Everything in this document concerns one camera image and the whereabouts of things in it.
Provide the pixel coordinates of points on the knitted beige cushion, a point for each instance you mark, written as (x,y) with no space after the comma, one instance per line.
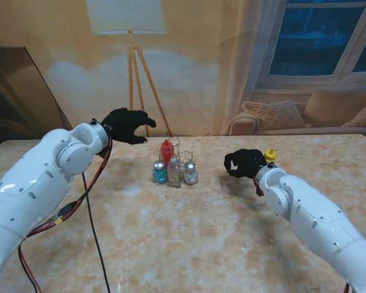
(271,114)

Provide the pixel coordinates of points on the yellow mustard squeeze bottle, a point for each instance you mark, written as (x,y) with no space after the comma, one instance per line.
(270,155)

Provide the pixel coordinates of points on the teal shaker with silver cap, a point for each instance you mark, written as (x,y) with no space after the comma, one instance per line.
(160,172)

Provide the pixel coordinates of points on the white framed window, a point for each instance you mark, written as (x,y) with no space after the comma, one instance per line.
(308,39)

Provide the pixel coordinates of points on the white shaker with silver cap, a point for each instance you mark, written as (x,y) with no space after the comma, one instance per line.
(190,174)

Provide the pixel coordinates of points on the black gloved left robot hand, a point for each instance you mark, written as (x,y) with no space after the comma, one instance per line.
(125,125)

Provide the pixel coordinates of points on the red ketchup squeeze bottle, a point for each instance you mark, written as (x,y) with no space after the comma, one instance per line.
(166,151)

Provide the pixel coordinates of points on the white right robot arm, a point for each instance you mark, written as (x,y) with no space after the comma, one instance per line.
(314,219)

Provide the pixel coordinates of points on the beige sofa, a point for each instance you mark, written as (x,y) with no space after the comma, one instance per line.
(244,125)

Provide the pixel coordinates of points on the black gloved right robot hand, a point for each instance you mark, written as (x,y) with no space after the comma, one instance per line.
(245,163)

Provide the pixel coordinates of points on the dark flat screen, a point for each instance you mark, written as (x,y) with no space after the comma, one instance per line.
(15,97)

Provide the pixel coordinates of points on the clear olive oil bottle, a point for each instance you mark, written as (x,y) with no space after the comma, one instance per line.
(174,174)

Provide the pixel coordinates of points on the tripod floor lamp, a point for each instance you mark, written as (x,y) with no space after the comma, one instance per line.
(126,15)

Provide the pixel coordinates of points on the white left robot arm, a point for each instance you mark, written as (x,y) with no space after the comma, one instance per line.
(33,189)

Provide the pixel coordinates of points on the plain tan cushion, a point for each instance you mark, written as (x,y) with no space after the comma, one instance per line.
(335,107)

